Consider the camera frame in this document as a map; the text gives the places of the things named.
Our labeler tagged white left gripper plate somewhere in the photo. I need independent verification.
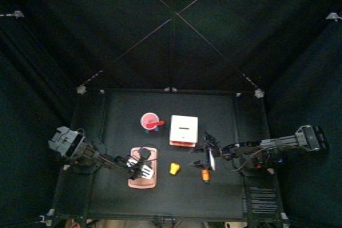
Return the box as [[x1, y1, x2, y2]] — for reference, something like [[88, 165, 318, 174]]
[[126, 157, 140, 168]]

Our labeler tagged white gripper plate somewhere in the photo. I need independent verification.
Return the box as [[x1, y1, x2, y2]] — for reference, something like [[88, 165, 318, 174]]
[[207, 147, 218, 172], [126, 157, 140, 168]]

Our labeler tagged white right gripper plate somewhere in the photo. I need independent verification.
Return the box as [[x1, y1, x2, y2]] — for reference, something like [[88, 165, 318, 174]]
[[207, 147, 218, 172]]

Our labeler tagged pink rectangular tray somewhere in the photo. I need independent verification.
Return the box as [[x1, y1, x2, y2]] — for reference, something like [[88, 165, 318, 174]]
[[127, 146, 159, 190]]

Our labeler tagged yellow orange toy food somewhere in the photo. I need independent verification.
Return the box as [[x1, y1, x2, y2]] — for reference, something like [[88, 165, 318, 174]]
[[169, 162, 182, 176]]

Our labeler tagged white box with red edge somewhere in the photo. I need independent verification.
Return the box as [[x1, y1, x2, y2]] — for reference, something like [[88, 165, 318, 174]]
[[169, 114, 201, 148]]

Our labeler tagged red toy spoon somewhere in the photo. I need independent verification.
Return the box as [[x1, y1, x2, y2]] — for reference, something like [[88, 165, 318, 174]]
[[146, 120, 167, 130]]

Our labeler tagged red toy cup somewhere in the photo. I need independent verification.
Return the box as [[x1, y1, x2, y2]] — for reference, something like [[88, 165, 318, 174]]
[[139, 112, 162, 131]]

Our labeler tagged white printed label sticker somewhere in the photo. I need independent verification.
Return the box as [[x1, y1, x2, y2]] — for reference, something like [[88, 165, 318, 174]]
[[247, 186, 278, 215]]

